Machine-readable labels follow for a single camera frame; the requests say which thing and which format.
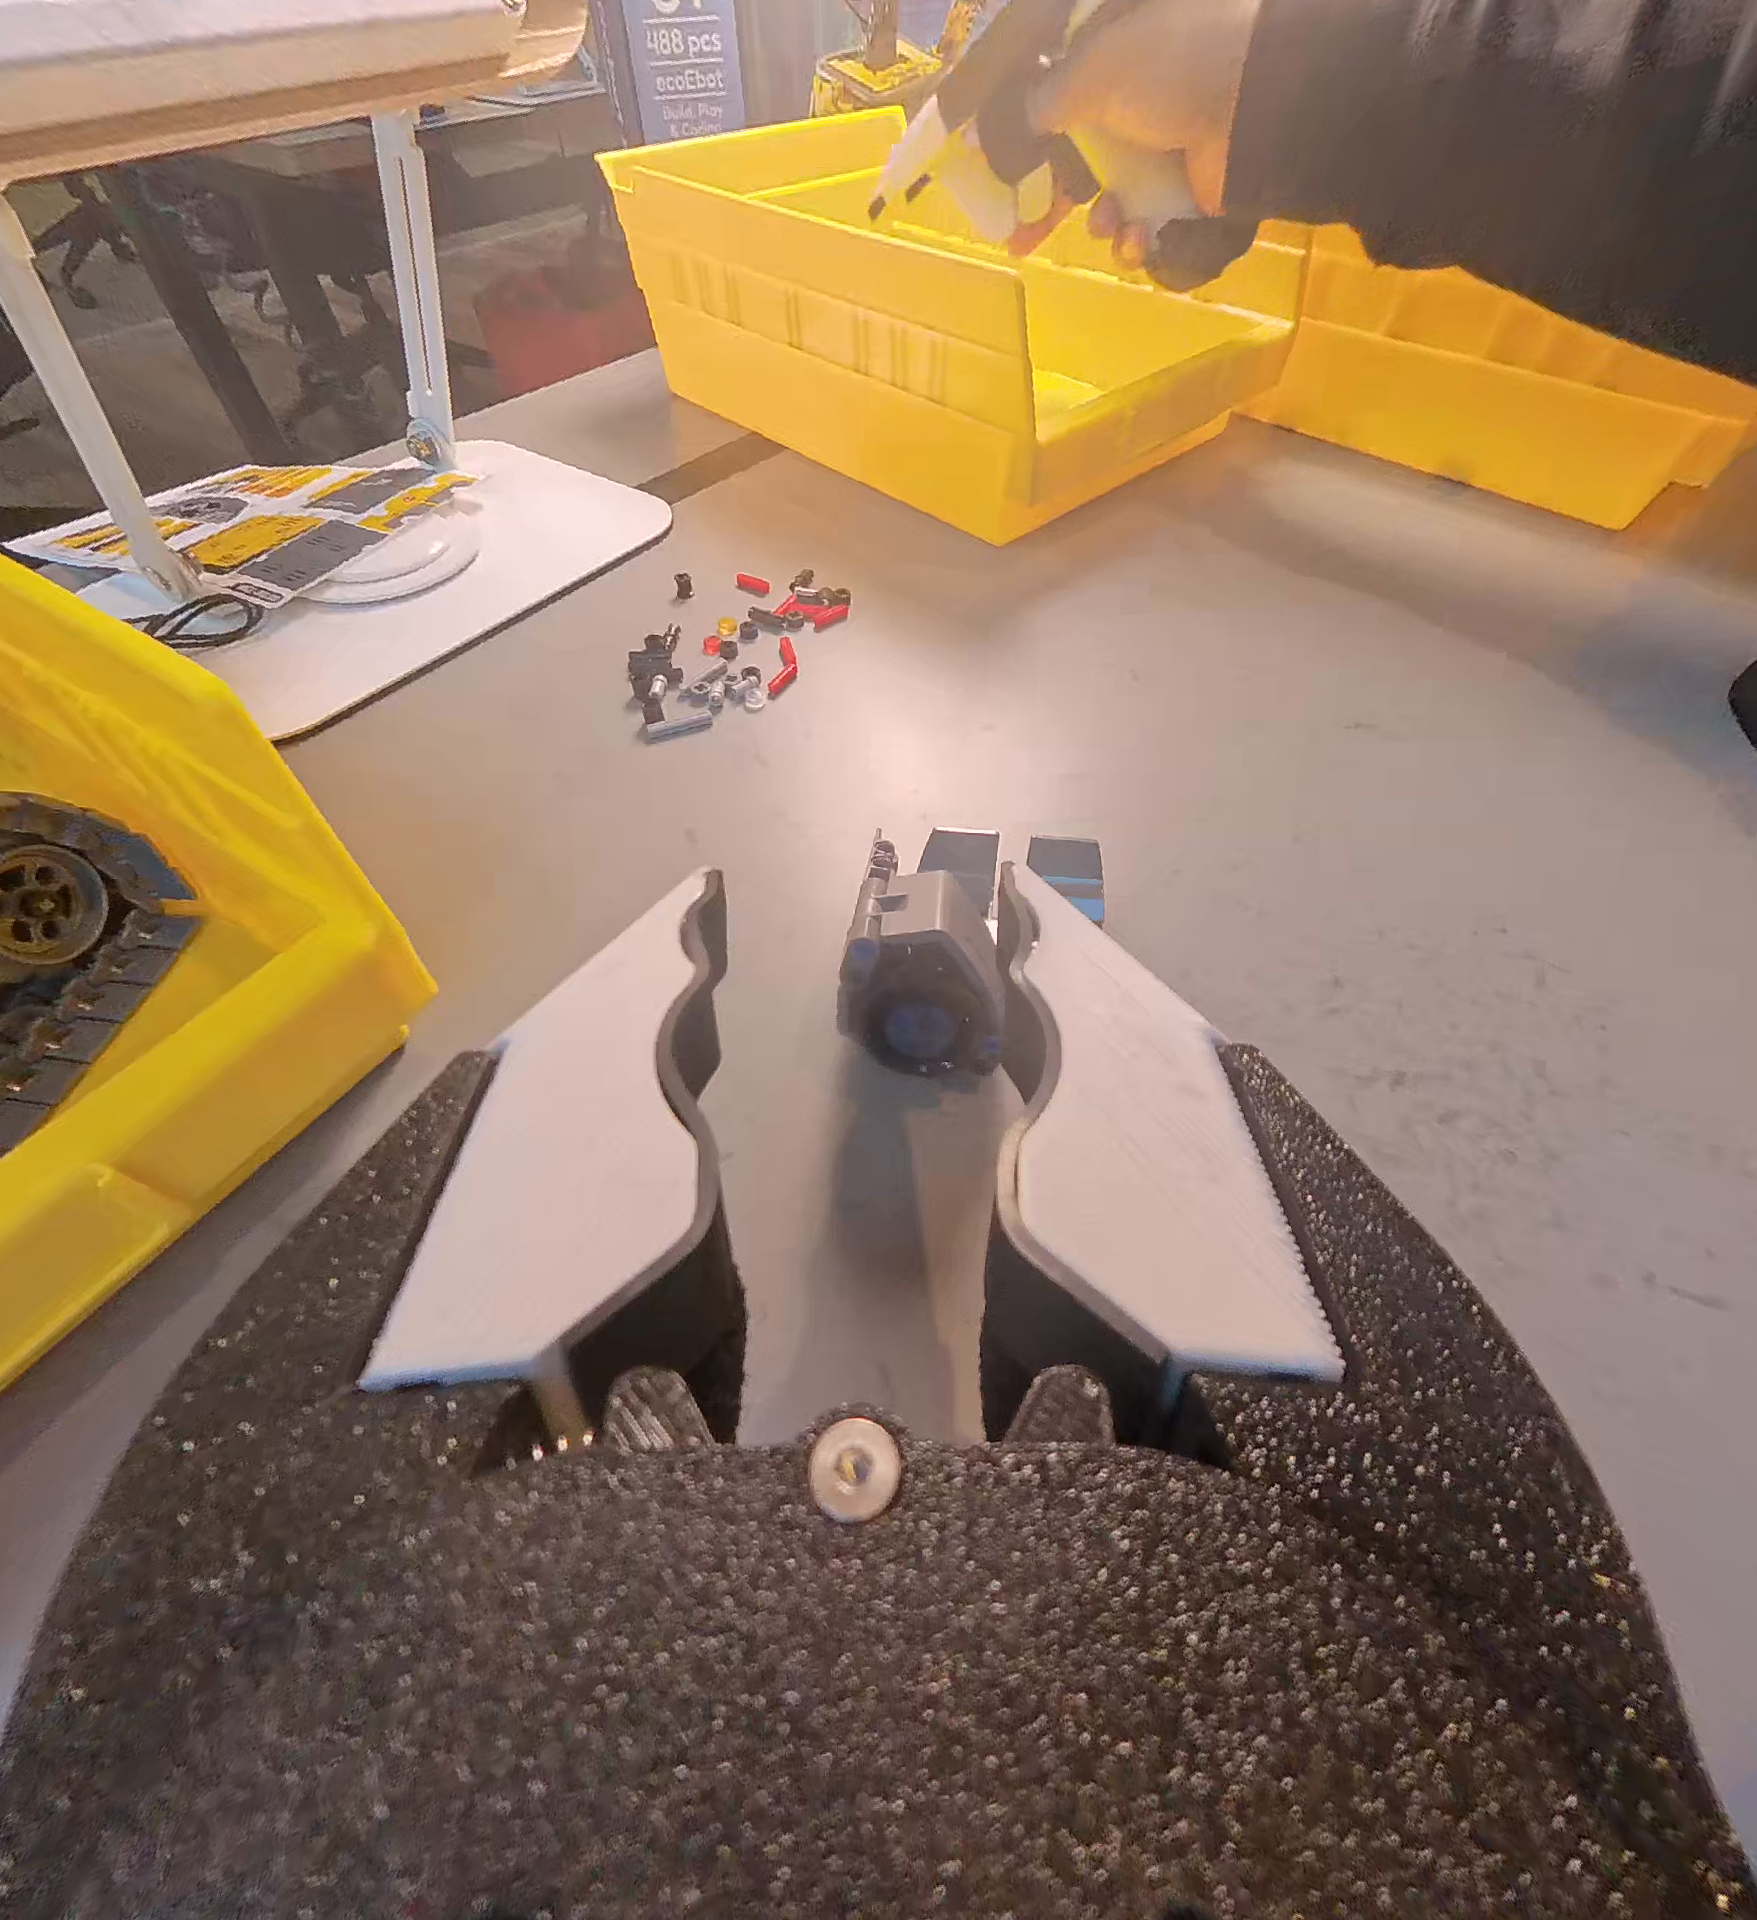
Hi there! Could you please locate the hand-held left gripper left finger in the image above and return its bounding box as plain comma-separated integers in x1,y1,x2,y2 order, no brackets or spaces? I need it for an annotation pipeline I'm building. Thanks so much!
352,861,735,1398

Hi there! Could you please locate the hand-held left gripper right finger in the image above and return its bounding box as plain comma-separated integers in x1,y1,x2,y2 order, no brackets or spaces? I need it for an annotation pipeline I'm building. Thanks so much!
991,867,1352,1386

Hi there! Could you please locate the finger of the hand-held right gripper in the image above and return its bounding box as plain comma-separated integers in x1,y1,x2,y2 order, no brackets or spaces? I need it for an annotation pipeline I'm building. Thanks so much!
924,150,1042,251
870,83,982,215

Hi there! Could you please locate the yellow plastic bin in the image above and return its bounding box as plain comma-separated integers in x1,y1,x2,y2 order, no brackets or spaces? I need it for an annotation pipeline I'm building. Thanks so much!
592,105,1302,549
1239,221,1757,534
0,506,439,1463

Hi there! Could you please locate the grey toy brick assembly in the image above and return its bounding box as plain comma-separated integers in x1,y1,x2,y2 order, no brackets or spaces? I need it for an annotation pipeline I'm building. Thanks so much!
834,824,1112,1078

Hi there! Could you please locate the white desk stand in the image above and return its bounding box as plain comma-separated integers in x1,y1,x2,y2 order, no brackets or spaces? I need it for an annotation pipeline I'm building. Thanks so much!
0,0,674,747

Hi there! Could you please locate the grey desk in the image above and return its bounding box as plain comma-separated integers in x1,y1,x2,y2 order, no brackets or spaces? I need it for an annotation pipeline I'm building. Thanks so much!
0,345,1757,1878

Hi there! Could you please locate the person's right hand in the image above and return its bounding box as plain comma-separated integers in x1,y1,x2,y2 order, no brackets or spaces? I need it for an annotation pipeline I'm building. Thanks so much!
1034,0,1259,229

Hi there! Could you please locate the blue-grey toy box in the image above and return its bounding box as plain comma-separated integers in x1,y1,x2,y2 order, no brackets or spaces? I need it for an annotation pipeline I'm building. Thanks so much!
589,0,742,150

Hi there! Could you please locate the red container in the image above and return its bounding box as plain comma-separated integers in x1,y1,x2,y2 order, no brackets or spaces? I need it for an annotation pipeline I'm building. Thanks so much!
471,266,658,404

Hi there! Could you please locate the pile of small brick parts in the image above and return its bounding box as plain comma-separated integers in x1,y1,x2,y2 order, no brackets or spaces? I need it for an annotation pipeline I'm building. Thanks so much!
623,562,857,747

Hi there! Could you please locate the yellow tracked toy vehicle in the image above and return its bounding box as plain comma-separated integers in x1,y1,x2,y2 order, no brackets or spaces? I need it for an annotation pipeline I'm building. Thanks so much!
0,719,207,1220

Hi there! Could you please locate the yellow grey instruction booklet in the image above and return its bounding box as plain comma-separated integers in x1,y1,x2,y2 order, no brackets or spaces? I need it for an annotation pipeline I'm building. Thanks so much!
3,459,485,608

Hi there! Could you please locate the black cable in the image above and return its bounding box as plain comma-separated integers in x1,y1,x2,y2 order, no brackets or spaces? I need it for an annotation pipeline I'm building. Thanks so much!
124,588,275,649

